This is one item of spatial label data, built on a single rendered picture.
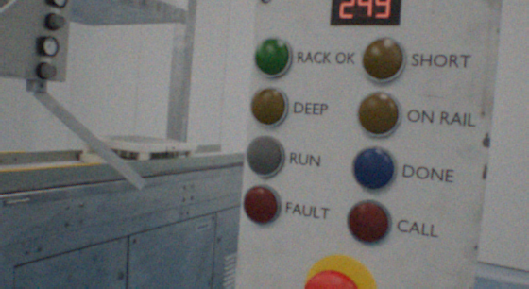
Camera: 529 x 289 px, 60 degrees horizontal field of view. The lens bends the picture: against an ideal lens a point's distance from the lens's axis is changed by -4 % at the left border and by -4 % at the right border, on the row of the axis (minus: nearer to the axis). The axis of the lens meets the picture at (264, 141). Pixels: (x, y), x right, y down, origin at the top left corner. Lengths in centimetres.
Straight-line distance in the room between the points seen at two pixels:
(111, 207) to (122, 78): 441
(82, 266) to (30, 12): 60
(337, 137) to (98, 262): 100
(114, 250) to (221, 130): 336
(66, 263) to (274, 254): 87
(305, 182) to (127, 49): 524
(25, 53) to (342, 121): 71
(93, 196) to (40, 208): 14
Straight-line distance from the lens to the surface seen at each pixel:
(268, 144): 34
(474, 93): 31
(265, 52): 34
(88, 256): 123
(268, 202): 34
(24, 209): 102
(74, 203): 109
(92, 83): 594
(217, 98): 460
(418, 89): 32
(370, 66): 32
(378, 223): 32
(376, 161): 31
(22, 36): 94
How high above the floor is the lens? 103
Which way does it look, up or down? 3 degrees down
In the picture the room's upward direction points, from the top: 4 degrees clockwise
